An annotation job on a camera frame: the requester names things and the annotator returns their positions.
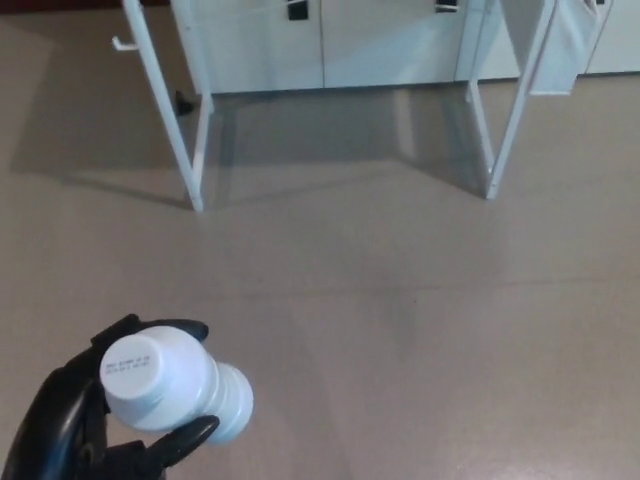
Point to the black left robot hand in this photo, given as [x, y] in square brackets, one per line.
[60, 405]

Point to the white plastic bottle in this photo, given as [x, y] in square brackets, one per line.
[170, 380]

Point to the small black floor object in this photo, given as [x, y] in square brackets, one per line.
[184, 101]

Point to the black cabinet latch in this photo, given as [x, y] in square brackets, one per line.
[296, 10]
[446, 5]

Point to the white hanging cloth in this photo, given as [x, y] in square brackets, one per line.
[567, 45]

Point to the white cabinet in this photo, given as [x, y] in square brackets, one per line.
[350, 45]

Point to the white metal table frame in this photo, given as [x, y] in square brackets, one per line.
[177, 115]

